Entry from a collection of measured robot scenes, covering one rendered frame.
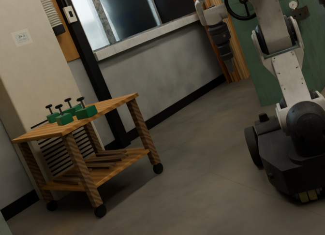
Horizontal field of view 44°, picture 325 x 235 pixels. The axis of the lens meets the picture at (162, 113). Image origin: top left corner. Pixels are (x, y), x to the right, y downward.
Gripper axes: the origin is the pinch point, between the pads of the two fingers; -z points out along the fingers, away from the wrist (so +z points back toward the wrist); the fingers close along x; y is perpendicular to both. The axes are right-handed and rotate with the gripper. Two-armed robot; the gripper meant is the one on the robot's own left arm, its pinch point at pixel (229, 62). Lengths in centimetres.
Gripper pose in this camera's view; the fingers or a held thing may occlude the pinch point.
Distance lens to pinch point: 189.9
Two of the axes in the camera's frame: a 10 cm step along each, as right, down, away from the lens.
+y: -9.2, 3.0, 2.7
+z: -3.8, -8.7, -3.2
